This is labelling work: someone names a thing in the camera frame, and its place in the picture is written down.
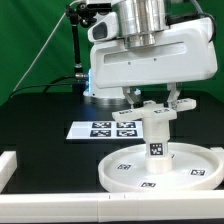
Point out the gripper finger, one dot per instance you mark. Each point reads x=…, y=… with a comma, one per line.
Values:
x=132, y=95
x=174, y=93

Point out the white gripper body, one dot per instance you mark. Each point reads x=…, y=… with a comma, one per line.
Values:
x=182, y=53

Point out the white cross-shaped table base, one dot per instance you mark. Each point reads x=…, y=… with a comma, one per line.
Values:
x=156, y=112

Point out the white round table top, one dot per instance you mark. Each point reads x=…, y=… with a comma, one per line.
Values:
x=187, y=167

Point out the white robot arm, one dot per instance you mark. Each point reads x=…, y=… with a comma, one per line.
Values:
x=138, y=43

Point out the white marker sheet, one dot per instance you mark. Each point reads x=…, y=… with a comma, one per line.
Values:
x=105, y=130

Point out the white front fence bar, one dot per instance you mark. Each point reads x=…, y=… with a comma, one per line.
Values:
x=108, y=207

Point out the white left fence block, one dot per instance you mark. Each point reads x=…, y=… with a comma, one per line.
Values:
x=8, y=165

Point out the black camera stand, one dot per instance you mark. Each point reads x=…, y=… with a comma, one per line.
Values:
x=80, y=15

